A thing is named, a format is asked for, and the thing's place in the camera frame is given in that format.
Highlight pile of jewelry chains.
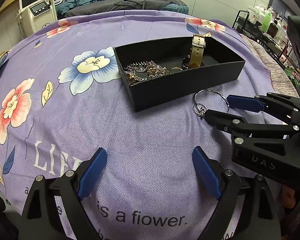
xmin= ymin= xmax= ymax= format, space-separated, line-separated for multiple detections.
xmin=124 ymin=60 xmax=170 ymax=83

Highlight silver ring bangles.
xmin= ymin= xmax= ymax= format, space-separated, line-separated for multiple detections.
xmin=193 ymin=89 xmax=230 ymax=116

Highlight row of white bottles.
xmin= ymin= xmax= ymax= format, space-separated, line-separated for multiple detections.
xmin=249 ymin=5 xmax=268 ymax=26

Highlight striped grey blanket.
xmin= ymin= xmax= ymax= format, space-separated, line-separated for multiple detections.
xmin=240 ymin=34 xmax=300 ymax=98

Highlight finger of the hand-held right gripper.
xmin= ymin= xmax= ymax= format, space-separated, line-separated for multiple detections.
xmin=226 ymin=92 xmax=300 ymax=117
xmin=205 ymin=109 xmax=300 ymax=137

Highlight teal blanket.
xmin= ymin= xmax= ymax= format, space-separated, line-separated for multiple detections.
xmin=56 ymin=0 xmax=112 ymax=15

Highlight white medical machine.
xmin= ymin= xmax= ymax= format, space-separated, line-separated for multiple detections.
xmin=18 ymin=0 xmax=58 ymax=33

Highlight black cardboard box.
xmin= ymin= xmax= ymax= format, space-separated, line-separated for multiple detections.
xmin=113 ymin=36 xmax=246 ymax=112

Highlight purple floral blanket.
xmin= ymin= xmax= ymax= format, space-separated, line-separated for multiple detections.
xmin=0 ymin=10 xmax=290 ymax=240

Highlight dark grey duvet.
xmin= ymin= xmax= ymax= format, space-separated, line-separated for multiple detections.
xmin=62 ymin=0 xmax=189 ymax=18

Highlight green bottle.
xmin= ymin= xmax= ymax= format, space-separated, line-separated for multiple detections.
xmin=262 ymin=9 xmax=274 ymax=33

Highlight cream strap wristwatch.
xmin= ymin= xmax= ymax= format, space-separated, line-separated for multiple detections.
xmin=182 ymin=34 xmax=207 ymax=69

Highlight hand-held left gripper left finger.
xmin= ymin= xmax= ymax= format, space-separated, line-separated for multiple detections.
xmin=19 ymin=147 xmax=108 ymax=240

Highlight black metal cart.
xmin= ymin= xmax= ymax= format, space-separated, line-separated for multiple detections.
xmin=231 ymin=10 xmax=300 ymax=68

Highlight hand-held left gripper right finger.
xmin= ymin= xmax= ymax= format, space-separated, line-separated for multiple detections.
xmin=192 ymin=146 xmax=282 ymax=240

